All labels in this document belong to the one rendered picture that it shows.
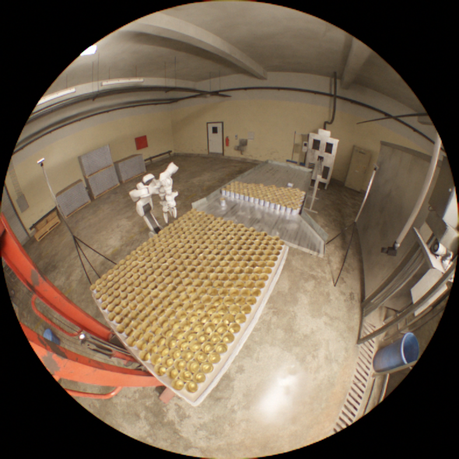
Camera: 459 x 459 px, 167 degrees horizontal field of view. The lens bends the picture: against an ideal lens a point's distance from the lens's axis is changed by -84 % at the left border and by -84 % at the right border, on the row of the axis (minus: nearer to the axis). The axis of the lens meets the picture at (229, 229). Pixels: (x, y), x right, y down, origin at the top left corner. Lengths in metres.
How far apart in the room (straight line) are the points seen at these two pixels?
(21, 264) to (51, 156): 8.27
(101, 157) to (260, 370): 8.20
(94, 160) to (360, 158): 10.97
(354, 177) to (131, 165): 10.14
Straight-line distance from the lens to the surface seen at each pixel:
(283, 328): 2.24
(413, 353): 2.87
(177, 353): 1.01
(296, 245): 1.53
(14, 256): 1.11
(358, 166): 7.52
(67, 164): 9.19
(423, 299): 1.95
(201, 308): 1.06
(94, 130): 9.51
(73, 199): 7.64
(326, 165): 6.28
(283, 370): 2.16
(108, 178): 7.95
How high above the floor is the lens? 2.07
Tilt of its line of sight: 39 degrees down
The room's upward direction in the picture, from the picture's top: 1 degrees counter-clockwise
